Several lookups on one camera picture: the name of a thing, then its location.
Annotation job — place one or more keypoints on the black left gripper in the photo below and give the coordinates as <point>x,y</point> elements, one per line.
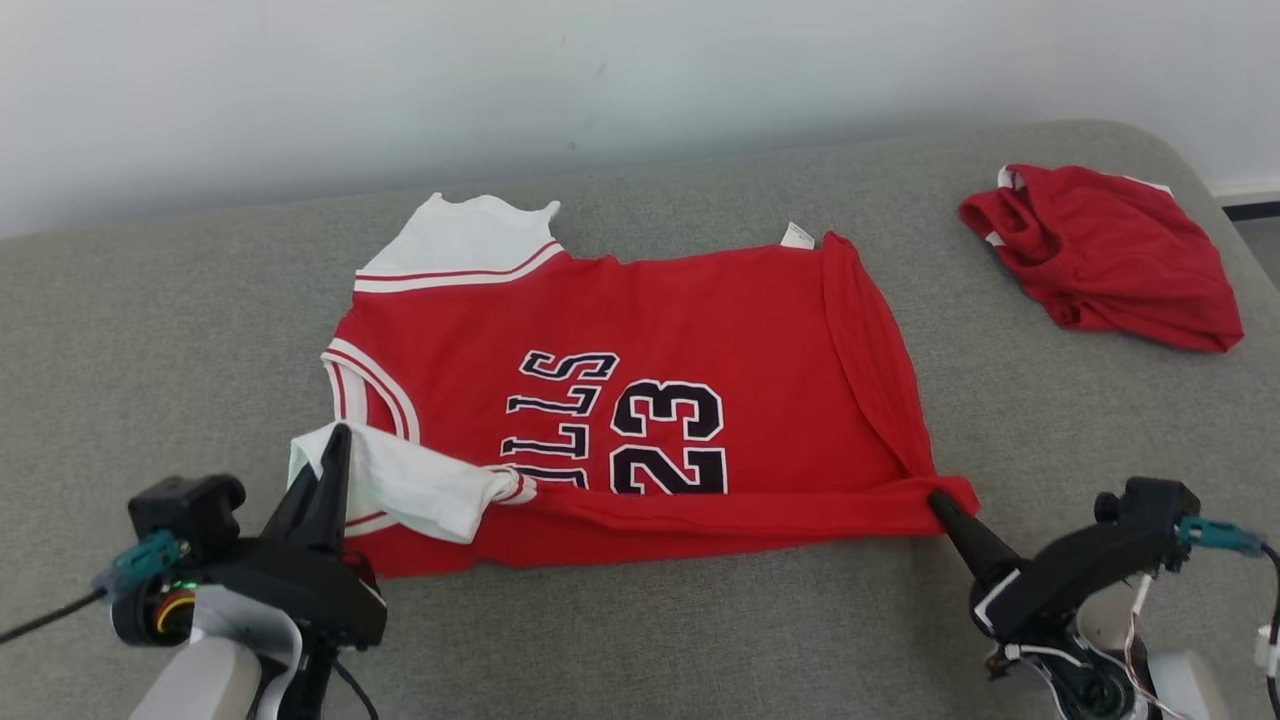
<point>320,600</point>

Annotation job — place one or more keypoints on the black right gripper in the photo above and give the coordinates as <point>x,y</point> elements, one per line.
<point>1050,585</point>

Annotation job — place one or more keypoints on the red Bulls basketball shorts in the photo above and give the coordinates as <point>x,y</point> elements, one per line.
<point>1110,260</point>

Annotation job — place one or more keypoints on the red Bulls jersey white sleeves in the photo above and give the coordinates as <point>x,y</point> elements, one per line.
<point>700,300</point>

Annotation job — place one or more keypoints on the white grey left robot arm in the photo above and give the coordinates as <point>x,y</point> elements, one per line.
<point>210,680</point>

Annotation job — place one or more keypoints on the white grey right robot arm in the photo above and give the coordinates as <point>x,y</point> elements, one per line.
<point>1100,690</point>

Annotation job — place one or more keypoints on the white skirting board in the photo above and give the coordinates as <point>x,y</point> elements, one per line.
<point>1250,190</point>

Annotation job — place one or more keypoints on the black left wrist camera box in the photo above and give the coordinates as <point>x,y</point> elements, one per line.
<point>185,510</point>

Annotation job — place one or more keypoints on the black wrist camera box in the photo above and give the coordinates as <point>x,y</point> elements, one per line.
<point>185,510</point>
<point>1150,505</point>

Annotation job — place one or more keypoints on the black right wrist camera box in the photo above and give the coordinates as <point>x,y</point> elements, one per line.
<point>1150,505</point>

